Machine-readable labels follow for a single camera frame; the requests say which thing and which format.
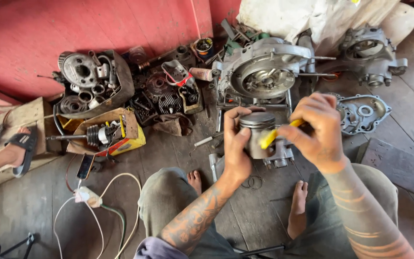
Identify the person's right hand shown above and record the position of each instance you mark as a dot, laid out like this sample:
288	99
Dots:
323	136

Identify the person's left hand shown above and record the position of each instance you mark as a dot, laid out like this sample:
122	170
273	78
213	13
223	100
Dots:
234	158

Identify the yellow brush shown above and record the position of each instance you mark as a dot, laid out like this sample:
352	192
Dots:
268	138

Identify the grey metal piston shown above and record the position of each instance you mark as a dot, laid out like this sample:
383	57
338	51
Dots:
258	126

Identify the thin piston rings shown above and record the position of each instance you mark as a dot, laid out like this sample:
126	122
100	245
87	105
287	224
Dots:
252	182

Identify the grey engine side cover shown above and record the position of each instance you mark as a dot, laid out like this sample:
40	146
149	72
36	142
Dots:
363	115

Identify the person's left foot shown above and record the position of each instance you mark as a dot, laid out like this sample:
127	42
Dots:
195	181

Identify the grey engine cylinder block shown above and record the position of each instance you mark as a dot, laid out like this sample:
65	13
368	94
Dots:
282	156

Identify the brown rag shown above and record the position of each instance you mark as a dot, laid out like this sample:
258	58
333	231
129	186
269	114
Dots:
173	125

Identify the dirty tub of small parts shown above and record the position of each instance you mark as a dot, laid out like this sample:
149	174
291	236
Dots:
190	99

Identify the person's right foot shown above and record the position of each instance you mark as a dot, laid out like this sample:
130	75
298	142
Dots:
297	212

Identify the person's grey trousers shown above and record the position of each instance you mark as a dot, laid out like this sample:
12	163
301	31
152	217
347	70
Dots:
164	201

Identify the dark wooden plank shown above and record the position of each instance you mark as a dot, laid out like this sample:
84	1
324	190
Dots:
401	165

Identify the black finned cylinder head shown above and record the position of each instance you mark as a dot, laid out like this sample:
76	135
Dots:
170	103

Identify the large grey engine crankcase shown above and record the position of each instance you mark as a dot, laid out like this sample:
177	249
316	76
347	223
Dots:
264	72

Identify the pale cylindrical can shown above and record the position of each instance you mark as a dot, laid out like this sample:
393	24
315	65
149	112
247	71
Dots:
200	74

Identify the black metal bar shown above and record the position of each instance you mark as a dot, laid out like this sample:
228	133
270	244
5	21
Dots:
261	249

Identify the small grey engine crankcase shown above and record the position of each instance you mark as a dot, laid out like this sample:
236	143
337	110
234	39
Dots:
370	54

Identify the black tray of bolts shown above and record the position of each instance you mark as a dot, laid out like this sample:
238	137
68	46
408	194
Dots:
143	108

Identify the cut red white plastic jug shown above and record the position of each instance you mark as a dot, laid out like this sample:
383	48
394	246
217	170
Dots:
176	72

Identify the yellow cardboard box of parts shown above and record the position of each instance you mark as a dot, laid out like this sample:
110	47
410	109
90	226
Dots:
131	142

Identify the dark round clutch plate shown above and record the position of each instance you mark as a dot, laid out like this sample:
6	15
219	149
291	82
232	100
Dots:
158	84

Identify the small paint can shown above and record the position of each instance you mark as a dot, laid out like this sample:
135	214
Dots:
204	47

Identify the person's purple shirt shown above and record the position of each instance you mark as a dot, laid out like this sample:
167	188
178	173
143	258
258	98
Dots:
158	250

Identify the white sack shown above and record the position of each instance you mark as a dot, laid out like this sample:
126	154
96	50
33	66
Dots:
314	18

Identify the heap of scrap metal parts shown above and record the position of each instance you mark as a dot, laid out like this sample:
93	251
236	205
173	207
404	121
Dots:
239	36

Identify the steel shaft with gears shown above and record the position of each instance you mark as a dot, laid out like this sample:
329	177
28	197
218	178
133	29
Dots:
92	136

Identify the smartphone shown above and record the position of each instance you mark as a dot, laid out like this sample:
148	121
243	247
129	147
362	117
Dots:
85	167

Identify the white power adapter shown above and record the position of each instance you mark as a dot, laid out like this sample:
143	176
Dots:
86	196

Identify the dark crate of engine parts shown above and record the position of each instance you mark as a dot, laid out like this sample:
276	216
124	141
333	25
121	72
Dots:
92	82

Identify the wooden board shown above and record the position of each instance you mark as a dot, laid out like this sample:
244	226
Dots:
31	115

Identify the black sandal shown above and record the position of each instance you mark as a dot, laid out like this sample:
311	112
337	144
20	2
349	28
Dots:
25	144

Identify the black metal stand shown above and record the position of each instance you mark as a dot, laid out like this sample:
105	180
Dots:
22	244

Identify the grey metal bracket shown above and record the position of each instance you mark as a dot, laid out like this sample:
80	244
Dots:
215	165

